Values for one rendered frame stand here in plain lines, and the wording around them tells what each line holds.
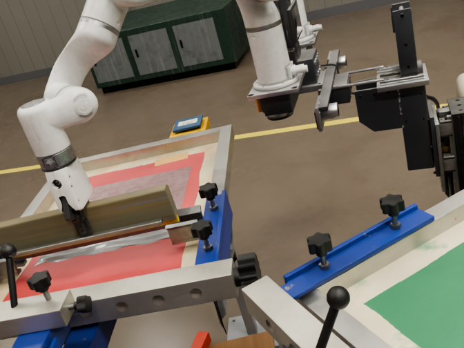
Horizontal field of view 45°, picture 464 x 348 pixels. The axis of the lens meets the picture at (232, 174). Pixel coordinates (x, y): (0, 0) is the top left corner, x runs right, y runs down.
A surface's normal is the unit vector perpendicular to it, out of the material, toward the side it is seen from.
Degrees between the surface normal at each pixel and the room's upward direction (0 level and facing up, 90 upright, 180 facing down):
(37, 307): 0
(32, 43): 90
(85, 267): 0
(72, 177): 87
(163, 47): 90
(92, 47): 133
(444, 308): 0
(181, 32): 90
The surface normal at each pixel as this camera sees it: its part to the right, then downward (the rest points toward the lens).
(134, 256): -0.25, -0.87
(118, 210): -0.04, 0.45
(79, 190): 0.96, -0.24
